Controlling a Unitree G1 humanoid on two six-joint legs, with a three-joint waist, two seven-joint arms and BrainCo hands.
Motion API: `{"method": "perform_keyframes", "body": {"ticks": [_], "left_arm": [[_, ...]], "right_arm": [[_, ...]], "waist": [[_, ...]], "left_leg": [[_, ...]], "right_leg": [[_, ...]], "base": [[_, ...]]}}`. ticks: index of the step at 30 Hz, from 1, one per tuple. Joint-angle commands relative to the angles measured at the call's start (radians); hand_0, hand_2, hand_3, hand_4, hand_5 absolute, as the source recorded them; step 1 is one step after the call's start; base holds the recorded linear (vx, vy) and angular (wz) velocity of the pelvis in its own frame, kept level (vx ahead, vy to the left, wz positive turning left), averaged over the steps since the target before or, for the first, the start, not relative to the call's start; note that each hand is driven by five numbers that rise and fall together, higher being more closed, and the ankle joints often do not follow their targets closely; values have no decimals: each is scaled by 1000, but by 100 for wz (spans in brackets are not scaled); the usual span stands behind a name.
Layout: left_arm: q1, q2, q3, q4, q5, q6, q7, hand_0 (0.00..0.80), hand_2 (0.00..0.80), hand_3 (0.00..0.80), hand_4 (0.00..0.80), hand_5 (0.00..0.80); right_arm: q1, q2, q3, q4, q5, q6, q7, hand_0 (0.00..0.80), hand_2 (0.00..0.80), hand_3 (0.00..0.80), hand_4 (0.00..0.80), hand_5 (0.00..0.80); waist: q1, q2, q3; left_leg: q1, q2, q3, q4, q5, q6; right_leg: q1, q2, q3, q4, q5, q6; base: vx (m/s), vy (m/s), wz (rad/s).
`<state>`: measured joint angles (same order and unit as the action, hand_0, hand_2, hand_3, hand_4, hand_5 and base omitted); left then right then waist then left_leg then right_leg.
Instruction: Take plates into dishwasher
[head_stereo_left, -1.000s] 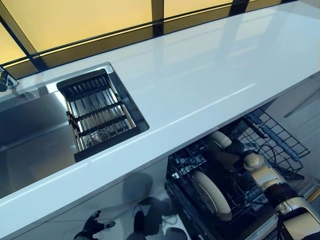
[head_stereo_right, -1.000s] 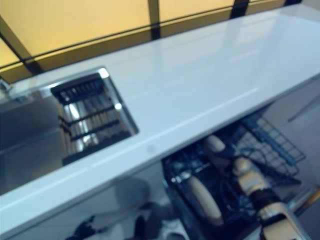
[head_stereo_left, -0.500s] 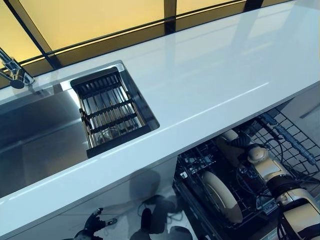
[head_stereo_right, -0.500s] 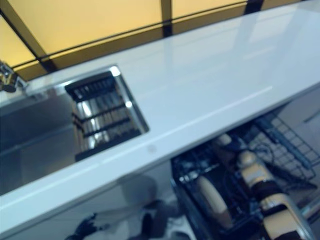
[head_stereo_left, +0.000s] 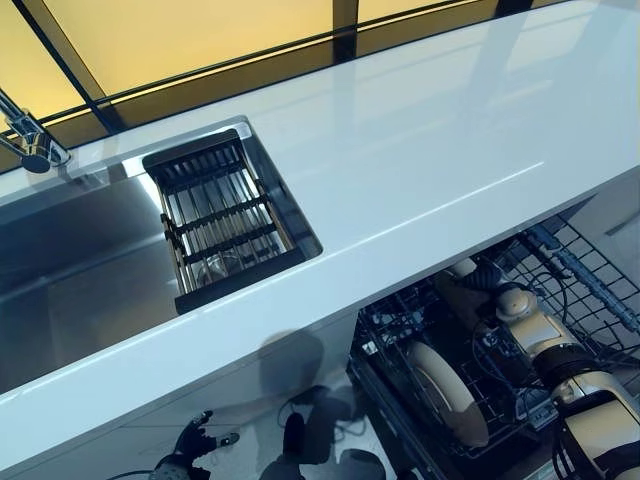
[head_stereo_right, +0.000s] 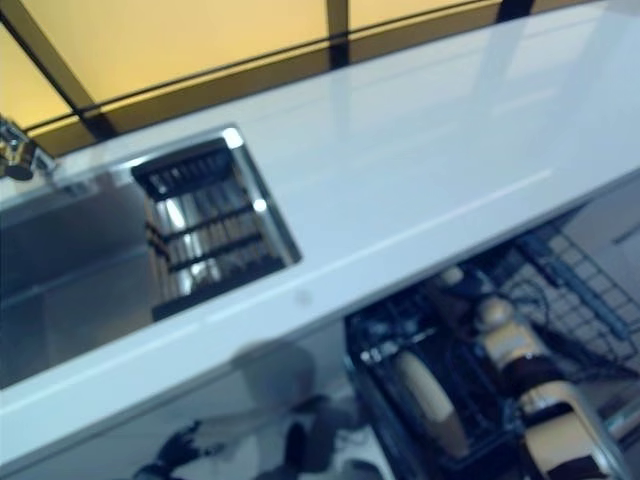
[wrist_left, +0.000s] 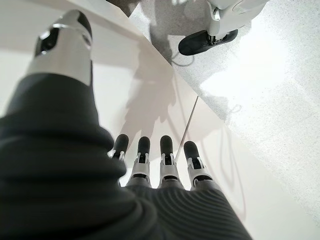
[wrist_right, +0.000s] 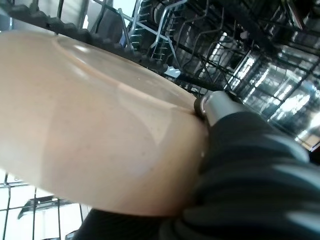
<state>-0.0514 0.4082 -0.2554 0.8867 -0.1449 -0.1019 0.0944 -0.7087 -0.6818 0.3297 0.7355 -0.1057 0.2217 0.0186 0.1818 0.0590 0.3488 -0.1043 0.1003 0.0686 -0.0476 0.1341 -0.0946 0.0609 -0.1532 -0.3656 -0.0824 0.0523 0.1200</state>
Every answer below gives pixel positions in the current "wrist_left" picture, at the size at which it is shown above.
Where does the dark robot foot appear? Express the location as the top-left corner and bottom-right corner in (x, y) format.
(177, 28), (240, 56)

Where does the white robot leg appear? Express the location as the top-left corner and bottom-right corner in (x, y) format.
(172, 0), (266, 36)

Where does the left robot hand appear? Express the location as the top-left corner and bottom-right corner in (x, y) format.
(0, 9), (253, 240)

